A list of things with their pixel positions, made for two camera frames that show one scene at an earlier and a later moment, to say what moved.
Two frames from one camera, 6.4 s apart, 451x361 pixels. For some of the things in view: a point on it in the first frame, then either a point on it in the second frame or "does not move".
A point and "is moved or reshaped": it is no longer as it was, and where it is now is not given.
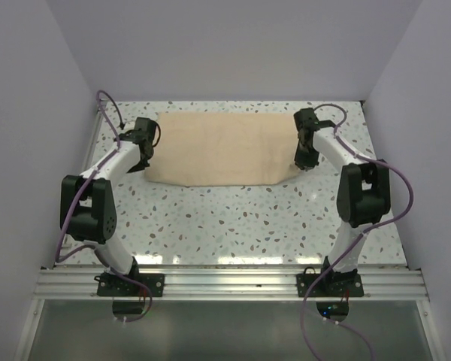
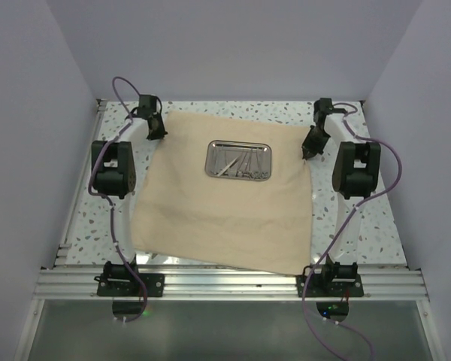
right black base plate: (329, 285) does not move
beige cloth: (214, 149) is moved or reshaped
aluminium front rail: (228, 283) does not move
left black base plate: (112, 285) does not move
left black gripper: (139, 166) → (161, 132)
